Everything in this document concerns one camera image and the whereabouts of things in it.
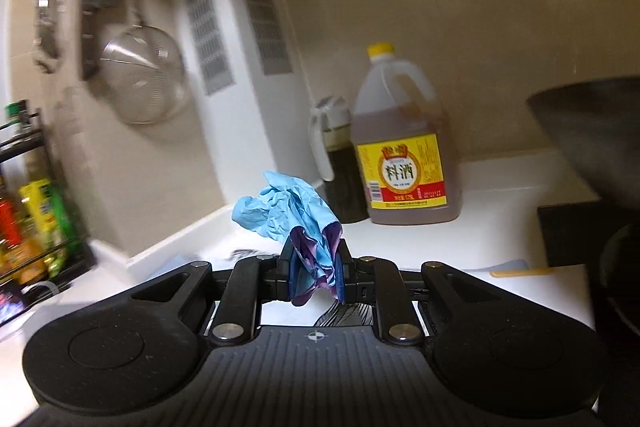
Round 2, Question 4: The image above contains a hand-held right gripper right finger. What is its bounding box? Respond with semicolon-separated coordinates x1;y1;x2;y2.
331;237;501;349

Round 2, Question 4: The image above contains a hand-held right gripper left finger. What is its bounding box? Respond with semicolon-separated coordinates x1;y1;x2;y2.
127;239;302;348

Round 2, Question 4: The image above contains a blue disposable glove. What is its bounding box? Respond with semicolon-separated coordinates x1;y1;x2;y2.
231;170;344;308

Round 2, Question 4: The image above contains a dark oil dispenser bottle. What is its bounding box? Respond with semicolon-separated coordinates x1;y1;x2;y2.
308;96;372;225

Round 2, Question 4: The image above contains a white printed mat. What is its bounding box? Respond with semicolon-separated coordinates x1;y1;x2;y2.
165;242;601;333

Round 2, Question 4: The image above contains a yellow capped cooking wine jug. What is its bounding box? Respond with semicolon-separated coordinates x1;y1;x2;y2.
350;43;464;226

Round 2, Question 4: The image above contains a yellow plastic stick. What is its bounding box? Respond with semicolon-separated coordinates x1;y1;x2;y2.
490;267;555;279

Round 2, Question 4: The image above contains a black stove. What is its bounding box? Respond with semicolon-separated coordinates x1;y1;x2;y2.
537;199;640;427

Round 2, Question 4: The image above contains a metal mesh strainer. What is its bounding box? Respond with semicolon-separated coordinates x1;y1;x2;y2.
97;0;192;126

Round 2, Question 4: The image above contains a yellow green snack packet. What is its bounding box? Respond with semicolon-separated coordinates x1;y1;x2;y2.
19;179;84;273

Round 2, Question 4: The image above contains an orange snack packet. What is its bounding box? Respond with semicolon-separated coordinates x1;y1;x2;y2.
0;234;52;285

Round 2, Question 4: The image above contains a white vent grille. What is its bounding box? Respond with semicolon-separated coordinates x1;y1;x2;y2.
227;0;294;76
176;0;236;96

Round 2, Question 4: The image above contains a black smartphone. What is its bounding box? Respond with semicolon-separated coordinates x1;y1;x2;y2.
0;289;27;327

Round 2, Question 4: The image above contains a red capped sauce bottle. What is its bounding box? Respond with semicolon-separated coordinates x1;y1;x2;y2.
0;199;22;250

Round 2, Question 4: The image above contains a black wok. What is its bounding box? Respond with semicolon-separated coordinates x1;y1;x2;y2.
525;77;640;214

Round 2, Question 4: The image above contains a green capped jar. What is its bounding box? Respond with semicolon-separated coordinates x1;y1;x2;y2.
4;99;30;128

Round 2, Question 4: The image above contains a white charging cable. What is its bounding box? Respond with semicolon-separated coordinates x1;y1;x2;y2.
25;278;71;297

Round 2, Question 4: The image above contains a black wire rack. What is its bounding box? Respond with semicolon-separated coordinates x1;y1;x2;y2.
0;104;99;289

